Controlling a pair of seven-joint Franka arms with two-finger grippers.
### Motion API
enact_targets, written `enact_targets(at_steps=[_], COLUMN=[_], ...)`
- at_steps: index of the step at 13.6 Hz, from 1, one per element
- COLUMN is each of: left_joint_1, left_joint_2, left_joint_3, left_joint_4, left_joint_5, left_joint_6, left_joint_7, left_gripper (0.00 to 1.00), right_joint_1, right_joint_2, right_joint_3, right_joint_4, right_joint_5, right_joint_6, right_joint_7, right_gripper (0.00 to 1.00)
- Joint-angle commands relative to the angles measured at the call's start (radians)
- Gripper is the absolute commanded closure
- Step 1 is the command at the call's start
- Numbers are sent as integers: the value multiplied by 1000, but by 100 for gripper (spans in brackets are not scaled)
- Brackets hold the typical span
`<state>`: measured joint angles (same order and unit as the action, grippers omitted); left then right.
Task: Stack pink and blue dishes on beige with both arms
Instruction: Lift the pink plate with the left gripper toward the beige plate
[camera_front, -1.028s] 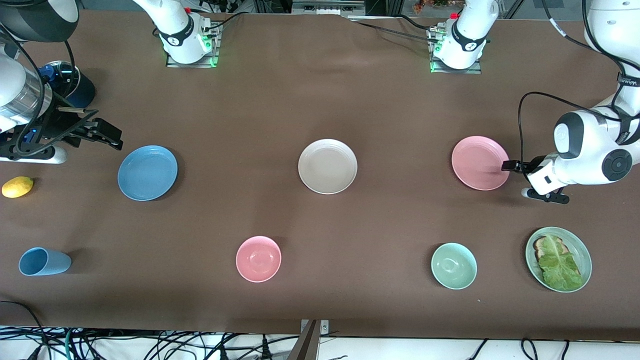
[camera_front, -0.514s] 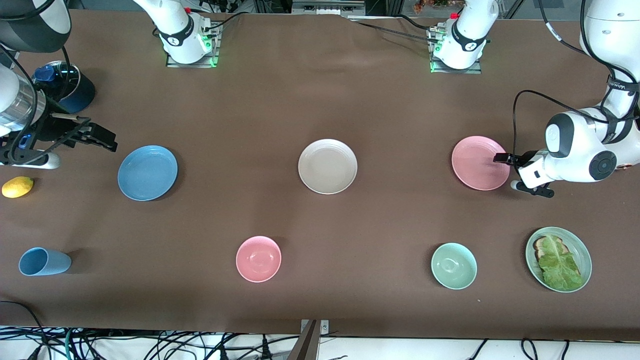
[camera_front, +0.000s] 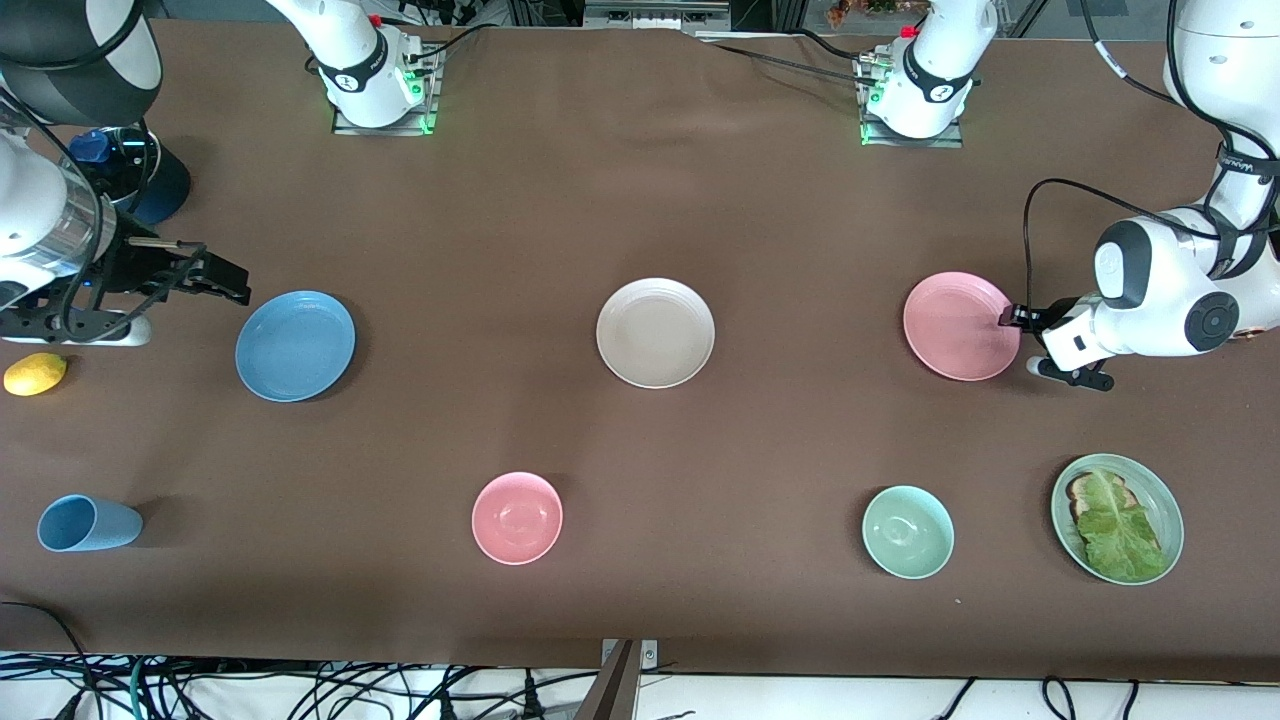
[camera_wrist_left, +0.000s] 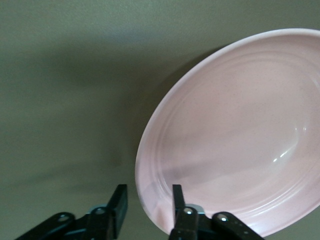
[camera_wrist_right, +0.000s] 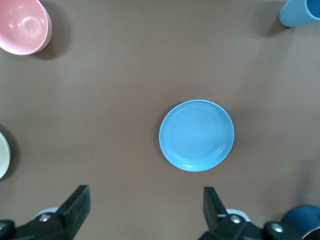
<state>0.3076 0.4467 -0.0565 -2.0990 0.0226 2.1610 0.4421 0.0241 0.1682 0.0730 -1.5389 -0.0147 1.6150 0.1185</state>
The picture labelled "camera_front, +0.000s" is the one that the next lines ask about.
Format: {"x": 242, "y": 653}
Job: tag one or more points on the dark stand bar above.
{"x": 610, "y": 690}

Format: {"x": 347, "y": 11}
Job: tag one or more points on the grey metal box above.
{"x": 655, "y": 14}

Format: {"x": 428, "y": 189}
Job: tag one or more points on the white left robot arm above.
{"x": 1150, "y": 300}

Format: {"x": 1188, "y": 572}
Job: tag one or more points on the small metal clamp bracket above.
{"x": 650, "y": 654}

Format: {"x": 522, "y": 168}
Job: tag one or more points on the dark blue pan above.
{"x": 172, "y": 190}

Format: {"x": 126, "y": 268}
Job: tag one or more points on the blue plate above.
{"x": 295, "y": 346}

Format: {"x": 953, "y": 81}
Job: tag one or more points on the green lettuce leaf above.
{"x": 1120, "y": 535}

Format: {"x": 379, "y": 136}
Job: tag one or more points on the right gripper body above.
{"x": 137, "y": 268}

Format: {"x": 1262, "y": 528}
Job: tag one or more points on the small pink bowl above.
{"x": 517, "y": 518}

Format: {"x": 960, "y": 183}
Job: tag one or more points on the small green bowl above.
{"x": 908, "y": 532}

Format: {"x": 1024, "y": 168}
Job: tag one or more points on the brown table cloth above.
{"x": 640, "y": 200}

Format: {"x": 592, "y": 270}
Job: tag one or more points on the toast slice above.
{"x": 1080, "y": 492}

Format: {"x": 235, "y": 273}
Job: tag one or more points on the green plate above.
{"x": 1165, "y": 500}

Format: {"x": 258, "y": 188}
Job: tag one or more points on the yellow lemon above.
{"x": 35, "y": 374}

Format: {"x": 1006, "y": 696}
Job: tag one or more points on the blue cup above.
{"x": 95, "y": 524}

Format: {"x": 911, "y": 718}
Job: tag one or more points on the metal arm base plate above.
{"x": 950, "y": 142}
{"x": 350, "y": 128}

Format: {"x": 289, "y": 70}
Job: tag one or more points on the glass lid with blue knob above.
{"x": 130, "y": 160}

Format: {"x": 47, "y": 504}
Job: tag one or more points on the beige plate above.
{"x": 655, "y": 333}

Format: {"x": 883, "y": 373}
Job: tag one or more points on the pink plate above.
{"x": 955, "y": 326}

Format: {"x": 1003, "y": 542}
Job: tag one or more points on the orange decoration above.
{"x": 860, "y": 10}

